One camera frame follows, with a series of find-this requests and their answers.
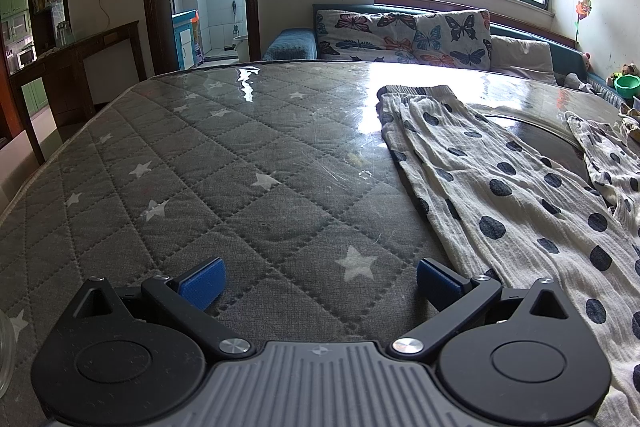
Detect white pillow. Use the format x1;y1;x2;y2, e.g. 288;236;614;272
490;35;557;84

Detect butterfly print pillow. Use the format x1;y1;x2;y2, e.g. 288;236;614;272
413;9;494;70
316;9;419;64

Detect polka dot white garment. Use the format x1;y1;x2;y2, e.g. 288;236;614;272
567;111;640;229

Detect blue white toy cabinet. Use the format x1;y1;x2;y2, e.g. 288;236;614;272
171;9;201;70

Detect brown stuffed toy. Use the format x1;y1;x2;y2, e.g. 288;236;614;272
606;63;639;86

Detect flower pinwheel toy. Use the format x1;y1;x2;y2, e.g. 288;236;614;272
574;0;594;44

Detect glass jar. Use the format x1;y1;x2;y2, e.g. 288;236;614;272
54;20;76;48

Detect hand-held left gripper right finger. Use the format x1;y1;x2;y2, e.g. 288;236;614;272
390;257;584;363

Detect teal sofa bench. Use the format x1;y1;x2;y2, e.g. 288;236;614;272
312;0;622;106

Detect green plastic bowl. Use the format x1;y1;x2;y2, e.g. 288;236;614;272
613;74;640;99

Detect clear glass mug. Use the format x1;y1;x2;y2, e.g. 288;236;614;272
0;309;19;401

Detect grey stuffed toy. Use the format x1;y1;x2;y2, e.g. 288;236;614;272
564;71;597;94

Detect blue cushion stool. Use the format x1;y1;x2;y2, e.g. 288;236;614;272
262;28;319;63

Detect polka dot white pants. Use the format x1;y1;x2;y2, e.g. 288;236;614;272
376;84;640;414

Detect round built-in induction cooker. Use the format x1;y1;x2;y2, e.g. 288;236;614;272
470;112;602;194

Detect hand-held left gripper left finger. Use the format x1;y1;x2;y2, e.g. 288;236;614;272
65;257;256;361

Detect dark wooden console table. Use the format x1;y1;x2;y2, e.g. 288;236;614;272
9;20;149;166

